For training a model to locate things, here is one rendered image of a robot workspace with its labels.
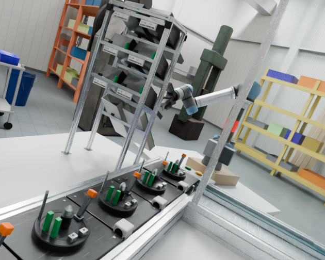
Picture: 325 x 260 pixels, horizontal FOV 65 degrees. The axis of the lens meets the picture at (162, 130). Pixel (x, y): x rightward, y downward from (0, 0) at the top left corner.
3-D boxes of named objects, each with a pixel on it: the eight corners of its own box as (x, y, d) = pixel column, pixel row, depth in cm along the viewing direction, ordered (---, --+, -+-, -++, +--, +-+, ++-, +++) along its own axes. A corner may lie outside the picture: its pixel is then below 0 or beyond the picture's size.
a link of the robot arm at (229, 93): (248, 79, 181) (181, 98, 185) (253, 78, 170) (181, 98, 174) (252, 95, 182) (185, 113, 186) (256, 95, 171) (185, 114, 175)
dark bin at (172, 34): (163, 58, 142) (170, 47, 143) (181, 64, 135) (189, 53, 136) (141, 19, 118) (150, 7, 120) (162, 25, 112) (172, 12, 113)
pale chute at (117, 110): (115, 131, 160) (120, 127, 162) (129, 140, 153) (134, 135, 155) (100, 97, 140) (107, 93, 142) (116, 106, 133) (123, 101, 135)
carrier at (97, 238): (63, 200, 81) (74, 166, 79) (121, 244, 73) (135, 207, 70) (-17, 232, 60) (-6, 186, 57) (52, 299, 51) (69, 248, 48)
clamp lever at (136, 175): (126, 190, 93) (136, 172, 94) (131, 193, 93) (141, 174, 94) (123, 189, 90) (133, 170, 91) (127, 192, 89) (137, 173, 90)
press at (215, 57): (203, 143, 700) (249, 35, 636) (179, 140, 639) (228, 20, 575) (186, 132, 755) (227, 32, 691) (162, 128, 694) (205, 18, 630)
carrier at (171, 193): (140, 171, 126) (148, 148, 123) (181, 195, 117) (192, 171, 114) (110, 182, 104) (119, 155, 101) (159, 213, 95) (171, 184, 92)
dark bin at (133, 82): (144, 111, 149) (150, 100, 150) (160, 119, 142) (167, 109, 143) (119, 84, 125) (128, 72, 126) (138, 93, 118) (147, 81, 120)
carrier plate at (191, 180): (161, 162, 149) (163, 159, 148) (198, 182, 140) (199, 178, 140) (141, 170, 127) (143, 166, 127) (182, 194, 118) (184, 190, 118)
